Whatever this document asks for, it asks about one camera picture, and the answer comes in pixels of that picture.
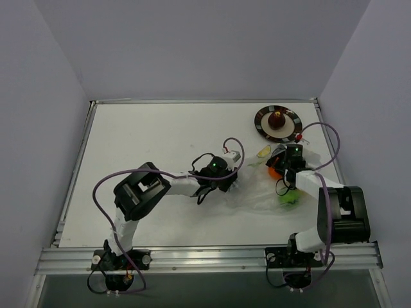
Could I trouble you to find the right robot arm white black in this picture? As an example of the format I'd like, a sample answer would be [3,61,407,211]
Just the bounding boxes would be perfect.
[266,144,371,253]

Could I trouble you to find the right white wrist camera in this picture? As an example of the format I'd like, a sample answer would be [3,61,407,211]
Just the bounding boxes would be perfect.
[294,133,310,146]

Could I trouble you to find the dark red fake fruit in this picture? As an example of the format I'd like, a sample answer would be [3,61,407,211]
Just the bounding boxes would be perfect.
[267,110,286,130]

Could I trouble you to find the orange fake fruit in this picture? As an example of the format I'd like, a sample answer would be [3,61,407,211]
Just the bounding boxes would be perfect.
[268,167,283,180]

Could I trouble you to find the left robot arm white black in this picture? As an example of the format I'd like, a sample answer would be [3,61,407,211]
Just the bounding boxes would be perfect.
[108,151,241,257]

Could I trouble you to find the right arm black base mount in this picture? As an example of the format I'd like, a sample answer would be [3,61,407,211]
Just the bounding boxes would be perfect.
[265,246,323,289]

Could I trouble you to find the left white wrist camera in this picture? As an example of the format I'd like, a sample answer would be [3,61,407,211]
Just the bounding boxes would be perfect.
[222,151,241,169]

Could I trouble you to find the aluminium front rail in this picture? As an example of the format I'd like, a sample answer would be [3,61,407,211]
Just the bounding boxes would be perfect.
[35,243,383,275]

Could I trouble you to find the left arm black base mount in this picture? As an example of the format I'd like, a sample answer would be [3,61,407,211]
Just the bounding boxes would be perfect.
[87,248,152,294]

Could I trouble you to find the purple cable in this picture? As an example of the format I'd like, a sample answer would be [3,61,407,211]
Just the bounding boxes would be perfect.
[297,121,341,286]
[92,137,245,293]

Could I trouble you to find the brown striped ceramic plate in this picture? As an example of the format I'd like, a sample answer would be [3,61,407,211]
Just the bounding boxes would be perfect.
[254,105,302,143]

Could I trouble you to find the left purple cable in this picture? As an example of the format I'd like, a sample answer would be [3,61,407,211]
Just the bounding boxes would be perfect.
[92,137,245,293]

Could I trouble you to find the translucent plastic bag lemon print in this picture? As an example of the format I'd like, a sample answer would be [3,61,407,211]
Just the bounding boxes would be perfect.
[225,154,315,216]

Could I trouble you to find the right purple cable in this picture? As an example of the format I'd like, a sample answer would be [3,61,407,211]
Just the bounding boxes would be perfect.
[297,121,341,286]

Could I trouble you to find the yellow fake lemon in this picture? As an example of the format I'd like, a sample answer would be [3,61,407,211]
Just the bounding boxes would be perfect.
[256,145,272,158]

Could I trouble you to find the green fake watermelon ball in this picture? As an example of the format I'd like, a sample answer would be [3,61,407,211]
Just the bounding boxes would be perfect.
[278,190,301,206]

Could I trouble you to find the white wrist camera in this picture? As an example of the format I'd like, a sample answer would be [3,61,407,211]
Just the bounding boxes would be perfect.
[294,133,310,146]
[222,151,241,169]

